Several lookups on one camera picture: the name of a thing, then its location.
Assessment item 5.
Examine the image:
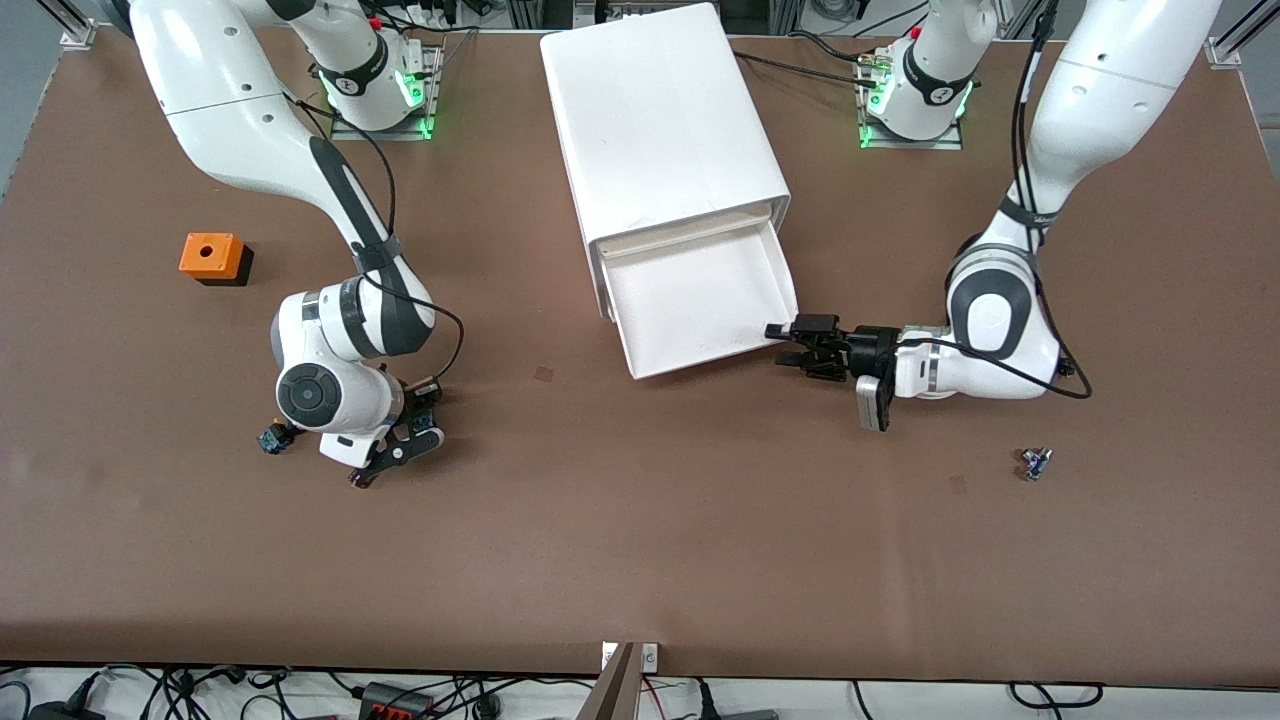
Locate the white plastic drawer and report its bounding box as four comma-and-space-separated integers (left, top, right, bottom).
598, 215, 801, 382

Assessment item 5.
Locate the white plastic drawer cabinet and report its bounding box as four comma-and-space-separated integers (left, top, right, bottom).
540, 2, 793, 321

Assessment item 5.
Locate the black orange power adapter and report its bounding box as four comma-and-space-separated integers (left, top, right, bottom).
360, 682, 436, 720

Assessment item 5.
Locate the brown table cover mat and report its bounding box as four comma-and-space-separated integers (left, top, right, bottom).
0, 25, 1280, 691

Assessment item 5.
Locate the black power plug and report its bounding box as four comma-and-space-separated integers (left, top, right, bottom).
690, 680, 781, 720

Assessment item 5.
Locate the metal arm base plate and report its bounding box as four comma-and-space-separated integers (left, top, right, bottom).
858, 50, 964, 151
330, 45, 438, 141

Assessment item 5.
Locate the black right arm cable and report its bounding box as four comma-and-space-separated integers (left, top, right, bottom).
280, 90, 467, 393

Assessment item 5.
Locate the black braided table cable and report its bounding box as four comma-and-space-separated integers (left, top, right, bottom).
790, 30, 886, 66
733, 50, 869, 86

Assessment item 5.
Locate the orange push button enclosure box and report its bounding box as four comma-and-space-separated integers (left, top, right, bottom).
179, 232, 255, 288

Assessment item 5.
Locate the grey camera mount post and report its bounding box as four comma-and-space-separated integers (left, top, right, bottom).
578, 642, 641, 720

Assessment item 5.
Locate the black looped cable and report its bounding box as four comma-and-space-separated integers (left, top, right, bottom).
1008, 680, 1106, 712

